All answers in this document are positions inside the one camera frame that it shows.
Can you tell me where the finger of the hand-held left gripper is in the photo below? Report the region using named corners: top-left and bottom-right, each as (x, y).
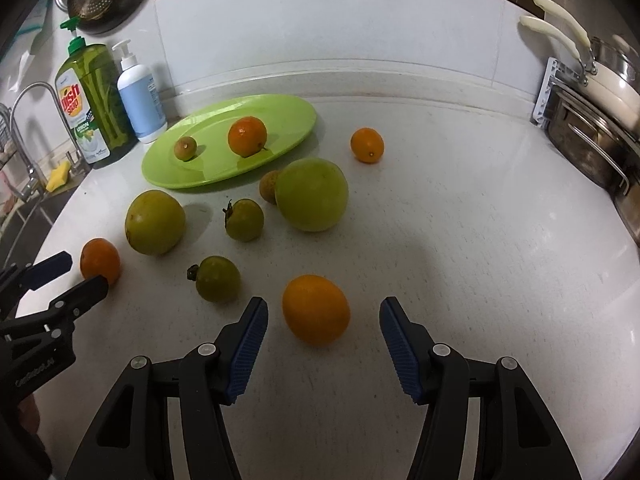
top-left (0, 275), bottom-right (110, 343)
top-left (0, 251), bottom-right (73, 311)

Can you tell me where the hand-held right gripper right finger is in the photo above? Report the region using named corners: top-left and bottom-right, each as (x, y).
top-left (378, 296), bottom-right (583, 480)

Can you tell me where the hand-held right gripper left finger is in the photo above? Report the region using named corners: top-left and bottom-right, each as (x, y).
top-left (64, 296), bottom-right (269, 480)

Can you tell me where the small orange mandarin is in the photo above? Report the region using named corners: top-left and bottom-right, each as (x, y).
top-left (350, 127), bottom-right (385, 164)
top-left (80, 238), bottom-right (122, 287)

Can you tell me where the green tomato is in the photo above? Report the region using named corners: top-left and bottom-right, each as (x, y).
top-left (187, 255), bottom-right (242, 304)
top-left (222, 199), bottom-right (265, 242)

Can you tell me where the round orange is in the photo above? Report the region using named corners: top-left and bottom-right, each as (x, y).
top-left (282, 274), bottom-right (351, 347)

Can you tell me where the yellow-green round fruit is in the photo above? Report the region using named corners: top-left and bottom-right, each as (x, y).
top-left (124, 189), bottom-right (187, 256)

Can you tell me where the small brown round fruit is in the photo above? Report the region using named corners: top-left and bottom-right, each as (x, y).
top-left (174, 136), bottom-right (198, 162)
top-left (258, 170), bottom-right (282, 206)

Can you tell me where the large green round fruit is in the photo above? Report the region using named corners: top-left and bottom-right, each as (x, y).
top-left (274, 157), bottom-right (349, 233)

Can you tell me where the green plate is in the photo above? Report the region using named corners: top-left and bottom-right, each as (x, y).
top-left (141, 94), bottom-right (318, 190)

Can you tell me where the kitchen sink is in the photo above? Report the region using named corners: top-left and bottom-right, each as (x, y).
top-left (0, 192), bottom-right (68, 261)

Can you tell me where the yellow sponge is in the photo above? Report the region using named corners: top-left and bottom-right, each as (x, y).
top-left (46, 161), bottom-right (73, 193)

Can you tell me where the green dish soap bottle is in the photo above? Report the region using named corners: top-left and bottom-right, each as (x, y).
top-left (54, 17), bottom-right (138, 170)

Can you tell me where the metal faucet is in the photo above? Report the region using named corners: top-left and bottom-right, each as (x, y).
top-left (9, 82), bottom-right (68, 203)

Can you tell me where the white blue pump bottle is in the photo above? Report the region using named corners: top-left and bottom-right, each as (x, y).
top-left (111, 40), bottom-right (168, 145)

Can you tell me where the orange tangerine with stem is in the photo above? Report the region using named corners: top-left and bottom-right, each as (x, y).
top-left (228, 116), bottom-right (268, 157)

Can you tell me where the white plastic rack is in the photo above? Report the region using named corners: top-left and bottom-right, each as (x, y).
top-left (531, 57), bottom-right (572, 126)

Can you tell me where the white pan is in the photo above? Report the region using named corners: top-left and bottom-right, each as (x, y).
top-left (575, 60), bottom-right (640, 128)

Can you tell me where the steel pot with lid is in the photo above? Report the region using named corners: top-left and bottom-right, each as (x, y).
top-left (592, 34), bottom-right (640, 86)

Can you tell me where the cream pan handle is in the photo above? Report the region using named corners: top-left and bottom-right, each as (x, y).
top-left (519, 15), bottom-right (585, 77)
top-left (532, 0), bottom-right (594, 61)

